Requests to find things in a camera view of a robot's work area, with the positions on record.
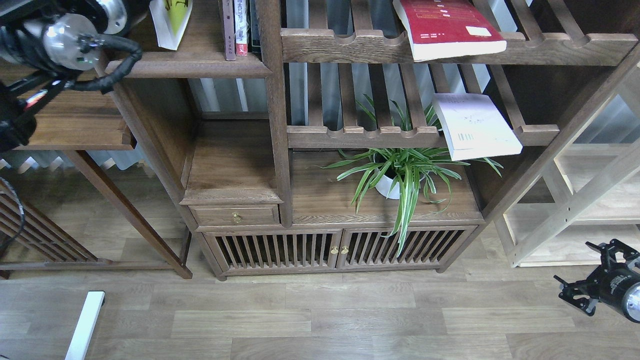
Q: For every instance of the red cover book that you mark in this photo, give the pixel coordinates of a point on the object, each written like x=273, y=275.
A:
x=446, y=29

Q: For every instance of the dark wooden bookshelf cabinet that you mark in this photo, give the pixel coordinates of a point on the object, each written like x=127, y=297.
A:
x=339, y=75

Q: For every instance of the pale pink book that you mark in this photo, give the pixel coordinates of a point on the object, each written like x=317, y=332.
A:
x=474, y=127

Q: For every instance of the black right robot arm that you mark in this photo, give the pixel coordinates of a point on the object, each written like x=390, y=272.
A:
x=613, y=282

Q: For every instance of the red white upright book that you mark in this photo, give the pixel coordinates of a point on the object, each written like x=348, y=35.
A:
x=241, y=23

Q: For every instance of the dark wooden side table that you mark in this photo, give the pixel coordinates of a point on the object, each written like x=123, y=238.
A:
x=100, y=181

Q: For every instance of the green spider plant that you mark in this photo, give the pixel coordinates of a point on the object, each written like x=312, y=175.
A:
x=411, y=172

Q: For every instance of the dark upright book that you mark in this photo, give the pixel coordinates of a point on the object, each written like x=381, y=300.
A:
x=255, y=43

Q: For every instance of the right slatted cabinet door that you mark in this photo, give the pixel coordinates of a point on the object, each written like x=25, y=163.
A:
x=369, y=249

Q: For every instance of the white metal leg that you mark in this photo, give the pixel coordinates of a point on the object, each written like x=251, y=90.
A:
x=83, y=333

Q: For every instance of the light wooden shelf unit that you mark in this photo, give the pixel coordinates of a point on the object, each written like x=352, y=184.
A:
x=589, y=191

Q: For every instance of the small wooden drawer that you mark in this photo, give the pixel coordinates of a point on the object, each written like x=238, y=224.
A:
x=235, y=215

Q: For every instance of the white plant pot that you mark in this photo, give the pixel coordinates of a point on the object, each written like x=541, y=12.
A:
x=395, y=183

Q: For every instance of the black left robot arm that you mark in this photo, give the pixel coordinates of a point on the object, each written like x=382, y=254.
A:
x=60, y=39

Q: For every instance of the maroon upright book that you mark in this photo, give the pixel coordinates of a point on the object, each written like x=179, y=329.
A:
x=228, y=28

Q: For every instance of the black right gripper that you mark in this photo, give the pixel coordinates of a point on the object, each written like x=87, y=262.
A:
x=613, y=283

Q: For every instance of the white and yellow book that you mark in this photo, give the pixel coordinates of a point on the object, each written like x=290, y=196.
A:
x=170, y=18

